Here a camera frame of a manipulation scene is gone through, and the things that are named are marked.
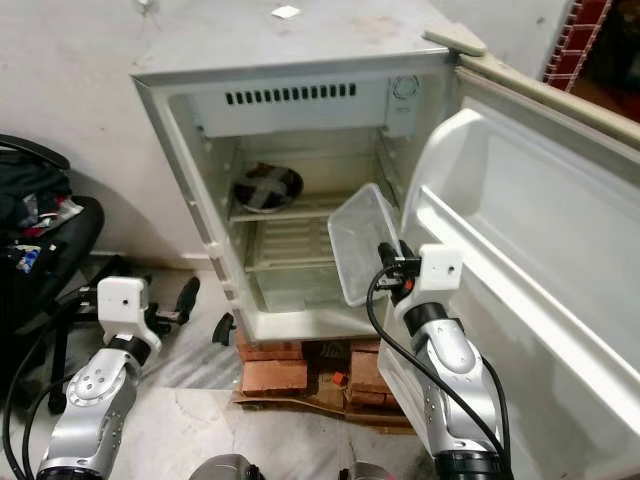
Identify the grey robot leg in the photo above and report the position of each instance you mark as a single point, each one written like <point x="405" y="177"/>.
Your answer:
<point x="363" y="473"/>
<point x="217" y="470"/>

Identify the white fridge shelf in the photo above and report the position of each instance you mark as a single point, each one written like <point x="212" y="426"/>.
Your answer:
<point x="285" y="246"/>
<point x="315" y="208"/>

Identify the grey fridge door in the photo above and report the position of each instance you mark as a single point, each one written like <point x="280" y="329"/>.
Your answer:
<point x="520" y="200"/>

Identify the red brick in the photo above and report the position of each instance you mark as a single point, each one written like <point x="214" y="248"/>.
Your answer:
<point x="370" y="375"/>
<point x="270" y="350"/>
<point x="275" y="377"/>

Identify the clear plastic container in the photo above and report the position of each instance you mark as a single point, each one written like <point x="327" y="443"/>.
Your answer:
<point x="360" y="245"/>

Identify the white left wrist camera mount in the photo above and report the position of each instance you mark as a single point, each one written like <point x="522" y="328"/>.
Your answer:
<point x="120" y="298"/>

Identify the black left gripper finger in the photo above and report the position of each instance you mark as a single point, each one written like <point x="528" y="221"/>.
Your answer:
<point x="188" y="294"/>
<point x="223" y="330"/>

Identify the grey robot left leg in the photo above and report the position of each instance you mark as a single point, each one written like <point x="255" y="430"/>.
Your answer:
<point x="217" y="470"/>

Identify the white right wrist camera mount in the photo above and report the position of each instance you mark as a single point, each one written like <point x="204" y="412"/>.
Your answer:
<point x="440" y="266"/>

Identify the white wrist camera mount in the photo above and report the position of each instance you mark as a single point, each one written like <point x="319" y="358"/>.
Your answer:
<point x="440" y="266"/>
<point x="120" y="298"/>

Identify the grey robot right leg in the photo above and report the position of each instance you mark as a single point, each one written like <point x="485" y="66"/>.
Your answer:
<point x="363" y="473"/>

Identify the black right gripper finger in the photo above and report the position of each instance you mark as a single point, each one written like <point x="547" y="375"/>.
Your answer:
<point x="405" y="250"/>
<point x="385" y="258"/>

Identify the white paper scrap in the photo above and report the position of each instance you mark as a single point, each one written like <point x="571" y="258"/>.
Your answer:
<point x="287" y="12"/>

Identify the black bag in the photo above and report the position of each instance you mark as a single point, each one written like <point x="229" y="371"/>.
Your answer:
<point x="25" y="200"/>

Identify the brown cardboard sheet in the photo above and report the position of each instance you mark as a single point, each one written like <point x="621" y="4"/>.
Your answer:
<point x="320" y="405"/>

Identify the grey small fridge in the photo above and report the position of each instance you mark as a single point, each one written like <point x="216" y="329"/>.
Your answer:
<point x="260" y="40"/>

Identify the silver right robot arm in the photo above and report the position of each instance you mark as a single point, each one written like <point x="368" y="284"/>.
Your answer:
<point x="450" y="370"/>

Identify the black round bowl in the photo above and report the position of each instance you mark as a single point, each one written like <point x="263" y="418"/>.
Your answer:
<point x="268" y="188"/>

